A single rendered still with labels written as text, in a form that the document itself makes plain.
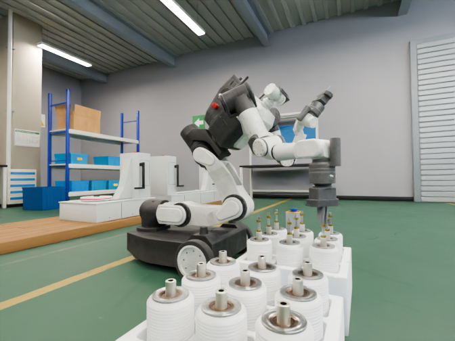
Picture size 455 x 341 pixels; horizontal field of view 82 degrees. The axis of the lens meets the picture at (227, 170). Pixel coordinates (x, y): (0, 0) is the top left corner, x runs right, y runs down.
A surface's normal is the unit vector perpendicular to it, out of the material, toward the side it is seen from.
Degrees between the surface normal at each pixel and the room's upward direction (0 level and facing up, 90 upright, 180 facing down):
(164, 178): 90
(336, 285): 90
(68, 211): 90
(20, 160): 90
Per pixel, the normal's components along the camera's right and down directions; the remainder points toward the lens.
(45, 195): 0.94, 0.00
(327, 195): 0.37, -0.03
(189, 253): -0.43, -0.02
